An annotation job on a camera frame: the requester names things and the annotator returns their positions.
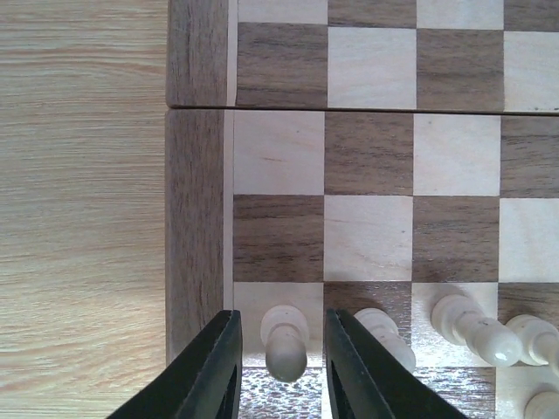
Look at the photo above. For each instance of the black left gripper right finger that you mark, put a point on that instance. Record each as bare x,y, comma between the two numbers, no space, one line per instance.
366,381

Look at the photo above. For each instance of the wooden folding chess board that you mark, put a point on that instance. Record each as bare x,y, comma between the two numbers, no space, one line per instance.
363,154

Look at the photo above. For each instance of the white pawn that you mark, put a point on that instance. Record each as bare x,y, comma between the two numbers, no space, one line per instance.
539,340
285,335
385,330
461,321

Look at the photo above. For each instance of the white chess piece on table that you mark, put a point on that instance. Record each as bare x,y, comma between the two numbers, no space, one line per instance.
543,403

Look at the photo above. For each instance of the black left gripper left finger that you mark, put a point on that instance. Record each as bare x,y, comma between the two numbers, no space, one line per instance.
203,381

